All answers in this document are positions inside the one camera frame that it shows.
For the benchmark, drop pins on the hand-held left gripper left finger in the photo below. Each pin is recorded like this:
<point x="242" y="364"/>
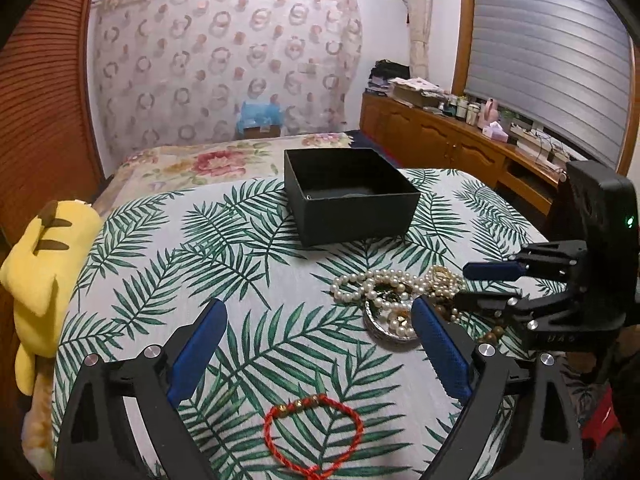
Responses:
<point x="200" y="345"/>

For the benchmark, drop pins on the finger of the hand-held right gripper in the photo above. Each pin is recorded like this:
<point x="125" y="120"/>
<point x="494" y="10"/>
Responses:
<point x="492" y="271"/>
<point x="480" y="302"/>

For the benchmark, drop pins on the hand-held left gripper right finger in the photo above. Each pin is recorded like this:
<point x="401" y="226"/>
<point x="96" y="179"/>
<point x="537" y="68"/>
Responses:
<point x="440" y="345"/>

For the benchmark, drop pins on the silver bangle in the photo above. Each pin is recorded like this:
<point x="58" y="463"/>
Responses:
<point x="385" y="337"/>

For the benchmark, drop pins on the green bead jewelry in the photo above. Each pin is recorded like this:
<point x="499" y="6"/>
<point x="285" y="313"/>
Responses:
<point x="387" y="295"/>

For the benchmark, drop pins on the black square box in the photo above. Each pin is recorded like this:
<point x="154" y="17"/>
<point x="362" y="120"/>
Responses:
<point x="350" y="225"/>

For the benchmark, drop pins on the green leaf print cloth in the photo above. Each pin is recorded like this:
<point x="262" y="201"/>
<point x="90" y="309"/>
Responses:
<point x="250" y="270"/>

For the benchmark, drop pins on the white power strip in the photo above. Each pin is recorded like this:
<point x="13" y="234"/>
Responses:
<point x="527" y="134"/>

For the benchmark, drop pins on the wooden cabinet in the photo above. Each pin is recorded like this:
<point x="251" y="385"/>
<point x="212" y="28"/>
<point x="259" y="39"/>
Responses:
<point x="440" y="145"/>

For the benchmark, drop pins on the pink tissue box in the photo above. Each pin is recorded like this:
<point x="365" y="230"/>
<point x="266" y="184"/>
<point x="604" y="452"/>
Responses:
<point x="496" y="133"/>

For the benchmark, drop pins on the pink bottle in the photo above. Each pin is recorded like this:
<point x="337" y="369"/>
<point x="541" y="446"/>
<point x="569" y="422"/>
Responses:
<point x="487" y="112"/>

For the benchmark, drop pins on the row of small bottles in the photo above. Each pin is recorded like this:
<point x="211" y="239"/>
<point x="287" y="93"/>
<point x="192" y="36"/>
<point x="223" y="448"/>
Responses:
<point x="462" y="109"/>

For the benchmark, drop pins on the yellow plush toy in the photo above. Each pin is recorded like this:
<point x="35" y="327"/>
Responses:
<point x="40" y="280"/>

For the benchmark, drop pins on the floral blanket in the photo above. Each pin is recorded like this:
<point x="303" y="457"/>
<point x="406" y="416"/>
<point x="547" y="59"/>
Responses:
<point x="200" y="165"/>

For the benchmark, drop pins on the box with papers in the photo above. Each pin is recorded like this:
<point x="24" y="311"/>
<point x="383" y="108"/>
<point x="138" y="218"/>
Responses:
<point x="415" y="91"/>

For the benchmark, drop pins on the grey window blind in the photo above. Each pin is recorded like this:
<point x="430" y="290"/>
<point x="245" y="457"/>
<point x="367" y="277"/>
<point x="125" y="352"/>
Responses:
<point x="540" y="50"/>

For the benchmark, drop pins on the brown cardboard box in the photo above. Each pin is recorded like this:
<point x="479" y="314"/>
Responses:
<point x="261" y="132"/>

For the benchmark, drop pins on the stack of dark clothes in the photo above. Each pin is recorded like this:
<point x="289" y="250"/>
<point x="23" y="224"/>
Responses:
<point x="387" y="75"/>

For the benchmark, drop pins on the blue plastic bag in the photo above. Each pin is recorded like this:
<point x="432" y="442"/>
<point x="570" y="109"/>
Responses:
<point x="260" y="112"/>

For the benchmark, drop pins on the cream lace curtain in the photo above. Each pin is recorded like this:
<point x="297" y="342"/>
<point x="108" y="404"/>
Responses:
<point x="419" y="35"/>

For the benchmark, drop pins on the wooden slatted wardrobe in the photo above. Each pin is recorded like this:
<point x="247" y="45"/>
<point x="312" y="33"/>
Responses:
<point x="45" y="110"/>

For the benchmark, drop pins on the wooden window frame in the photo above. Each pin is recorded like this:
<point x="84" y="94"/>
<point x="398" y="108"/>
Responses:
<point x="462" y="35"/>

